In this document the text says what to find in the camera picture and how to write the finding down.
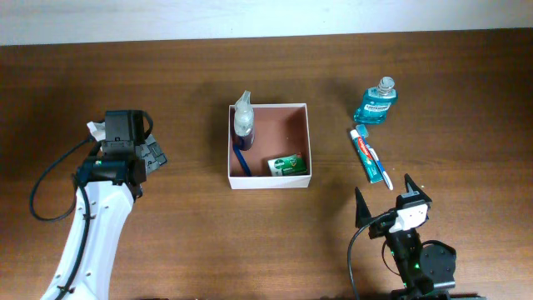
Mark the white open cardboard box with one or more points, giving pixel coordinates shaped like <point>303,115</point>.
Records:
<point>281,130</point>

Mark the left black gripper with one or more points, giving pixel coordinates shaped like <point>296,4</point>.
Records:
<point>153,153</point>

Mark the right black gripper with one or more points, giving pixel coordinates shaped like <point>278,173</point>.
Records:
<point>363,212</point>

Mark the blue disposable razor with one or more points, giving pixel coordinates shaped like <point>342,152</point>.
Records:
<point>241,160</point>

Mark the green toothpaste tube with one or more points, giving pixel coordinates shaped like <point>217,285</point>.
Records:
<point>372,171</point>

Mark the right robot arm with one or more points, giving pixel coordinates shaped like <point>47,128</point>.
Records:
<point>425,268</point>

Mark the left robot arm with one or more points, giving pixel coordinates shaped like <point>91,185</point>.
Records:
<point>106,185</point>

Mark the green soap box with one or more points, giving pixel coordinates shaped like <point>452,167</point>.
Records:
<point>292,165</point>

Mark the blue white toothbrush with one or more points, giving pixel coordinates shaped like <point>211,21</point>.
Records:
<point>361,129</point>

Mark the blue mouthwash bottle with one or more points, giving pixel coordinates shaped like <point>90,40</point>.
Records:
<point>376,102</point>

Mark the clear spray bottle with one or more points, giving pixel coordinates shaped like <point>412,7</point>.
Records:
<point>243,124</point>

